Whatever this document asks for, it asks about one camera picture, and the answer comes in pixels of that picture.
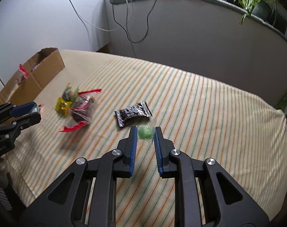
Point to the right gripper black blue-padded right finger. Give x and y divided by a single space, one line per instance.
205 193

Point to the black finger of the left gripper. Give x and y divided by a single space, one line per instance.
10 132

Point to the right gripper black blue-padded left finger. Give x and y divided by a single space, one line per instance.
85 193

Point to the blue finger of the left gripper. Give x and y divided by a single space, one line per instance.
9 110

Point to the green candy clear wrapper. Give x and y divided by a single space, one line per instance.
146 131

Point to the green candy packet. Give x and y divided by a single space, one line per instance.
69 93

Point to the white fluffy cloth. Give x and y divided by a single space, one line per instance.
3 170

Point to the pink candy wrapper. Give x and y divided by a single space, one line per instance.
40 108

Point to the red-edged brown pastry packet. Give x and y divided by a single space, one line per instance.
23 71

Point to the yellow candy packet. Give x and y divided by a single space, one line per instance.
62 106

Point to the brown cardboard box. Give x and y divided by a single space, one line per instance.
42 68

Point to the red-edged brown cake packet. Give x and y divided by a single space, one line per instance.
81 110

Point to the striped beige tablecloth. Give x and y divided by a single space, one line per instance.
203 117

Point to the black chocolate snack packet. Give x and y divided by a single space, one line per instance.
128 114

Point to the grey window sill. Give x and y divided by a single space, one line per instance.
205 0

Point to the green potted plant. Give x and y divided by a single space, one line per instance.
263 9

